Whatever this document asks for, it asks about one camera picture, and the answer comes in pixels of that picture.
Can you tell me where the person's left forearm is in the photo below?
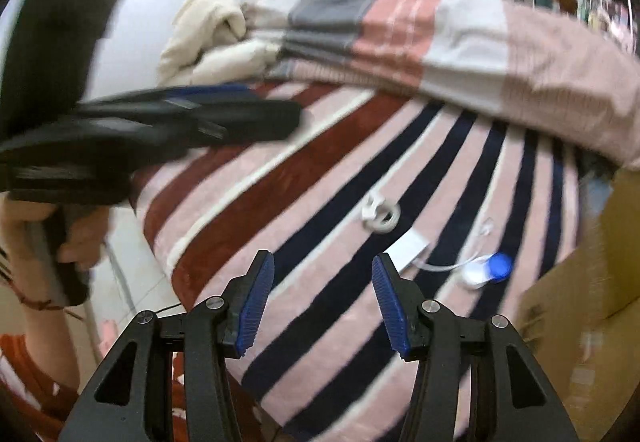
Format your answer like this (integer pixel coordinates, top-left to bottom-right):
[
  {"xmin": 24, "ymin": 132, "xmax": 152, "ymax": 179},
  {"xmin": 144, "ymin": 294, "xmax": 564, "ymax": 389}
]
[{"xmin": 22, "ymin": 307, "xmax": 80, "ymax": 392}]

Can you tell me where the person's left hand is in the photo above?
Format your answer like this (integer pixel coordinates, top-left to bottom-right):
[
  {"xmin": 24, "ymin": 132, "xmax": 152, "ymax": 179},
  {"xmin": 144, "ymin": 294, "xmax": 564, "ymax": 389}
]
[{"xmin": 1, "ymin": 192, "xmax": 111, "ymax": 311}]

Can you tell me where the cream fluffy blanket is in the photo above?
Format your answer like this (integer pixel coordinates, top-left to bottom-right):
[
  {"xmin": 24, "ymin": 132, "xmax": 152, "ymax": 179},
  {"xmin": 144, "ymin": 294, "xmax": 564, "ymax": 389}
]
[{"xmin": 156, "ymin": 0, "xmax": 280, "ymax": 87}]

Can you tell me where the blue white contact lens case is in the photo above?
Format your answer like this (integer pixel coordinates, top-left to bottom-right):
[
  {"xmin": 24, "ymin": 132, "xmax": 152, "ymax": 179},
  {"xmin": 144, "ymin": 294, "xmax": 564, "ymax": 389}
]
[{"xmin": 459, "ymin": 253, "xmax": 513, "ymax": 289}]

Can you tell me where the striped pink fleece blanket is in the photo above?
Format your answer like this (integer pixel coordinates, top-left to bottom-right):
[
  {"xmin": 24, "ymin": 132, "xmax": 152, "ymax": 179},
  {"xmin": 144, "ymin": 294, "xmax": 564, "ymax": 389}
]
[{"xmin": 132, "ymin": 82, "xmax": 579, "ymax": 441}]

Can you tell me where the brown cardboard box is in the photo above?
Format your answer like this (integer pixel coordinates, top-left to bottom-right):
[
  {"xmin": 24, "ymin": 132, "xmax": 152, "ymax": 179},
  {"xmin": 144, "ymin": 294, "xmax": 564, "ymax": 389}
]
[{"xmin": 516, "ymin": 169, "xmax": 639, "ymax": 441}]

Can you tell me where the folded pink grey duvet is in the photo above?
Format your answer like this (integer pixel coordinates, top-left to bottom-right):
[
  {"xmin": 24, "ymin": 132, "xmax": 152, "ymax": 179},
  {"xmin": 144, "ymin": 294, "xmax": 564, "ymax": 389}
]
[{"xmin": 245, "ymin": 0, "xmax": 639, "ymax": 169}]

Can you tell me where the dark grey bookshelf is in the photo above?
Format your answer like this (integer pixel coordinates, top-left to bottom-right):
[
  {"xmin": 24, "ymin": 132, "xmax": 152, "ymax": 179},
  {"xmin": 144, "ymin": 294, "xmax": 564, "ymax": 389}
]
[{"xmin": 582, "ymin": 0, "xmax": 638, "ymax": 54}]

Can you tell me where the white charger adapter with cable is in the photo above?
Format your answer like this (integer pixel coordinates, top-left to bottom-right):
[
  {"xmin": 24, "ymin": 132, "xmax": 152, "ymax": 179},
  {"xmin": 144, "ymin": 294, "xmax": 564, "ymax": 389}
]
[{"xmin": 385, "ymin": 218, "xmax": 494, "ymax": 273}]

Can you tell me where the coiled white cable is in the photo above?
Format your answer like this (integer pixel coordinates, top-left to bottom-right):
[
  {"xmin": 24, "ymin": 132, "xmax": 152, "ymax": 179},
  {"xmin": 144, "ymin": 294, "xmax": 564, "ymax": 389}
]
[{"xmin": 360, "ymin": 193, "xmax": 403, "ymax": 234}]

